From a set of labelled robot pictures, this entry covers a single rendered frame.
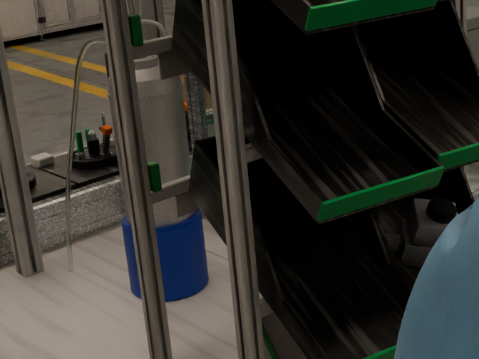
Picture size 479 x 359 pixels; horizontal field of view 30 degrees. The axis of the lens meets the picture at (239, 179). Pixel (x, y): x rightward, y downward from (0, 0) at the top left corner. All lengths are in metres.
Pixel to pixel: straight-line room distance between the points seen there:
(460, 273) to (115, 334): 1.50
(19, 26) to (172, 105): 8.50
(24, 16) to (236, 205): 9.33
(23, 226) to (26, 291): 0.14
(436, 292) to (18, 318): 1.62
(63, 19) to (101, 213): 8.24
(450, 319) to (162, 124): 1.46
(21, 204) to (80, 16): 8.53
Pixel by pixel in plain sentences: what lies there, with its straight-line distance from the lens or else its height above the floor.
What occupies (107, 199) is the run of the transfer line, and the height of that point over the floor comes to 0.93.
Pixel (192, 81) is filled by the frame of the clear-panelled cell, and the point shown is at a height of 1.19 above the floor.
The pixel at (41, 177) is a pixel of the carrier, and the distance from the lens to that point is 2.21.
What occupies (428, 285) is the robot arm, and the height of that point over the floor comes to 1.56.
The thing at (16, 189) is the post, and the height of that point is 1.06.
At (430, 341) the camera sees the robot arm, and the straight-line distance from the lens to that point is 0.18.
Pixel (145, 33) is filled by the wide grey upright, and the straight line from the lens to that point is 1.98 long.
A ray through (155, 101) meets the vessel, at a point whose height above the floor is 1.25.
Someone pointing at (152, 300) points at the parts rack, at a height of 1.19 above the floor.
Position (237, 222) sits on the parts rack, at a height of 1.33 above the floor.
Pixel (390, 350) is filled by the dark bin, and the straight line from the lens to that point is 0.84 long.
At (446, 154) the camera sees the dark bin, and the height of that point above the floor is 1.37.
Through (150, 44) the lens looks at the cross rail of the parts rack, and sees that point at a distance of 0.94.
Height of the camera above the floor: 1.64
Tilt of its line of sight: 19 degrees down
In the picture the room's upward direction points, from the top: 5 degrees counter-clockwise
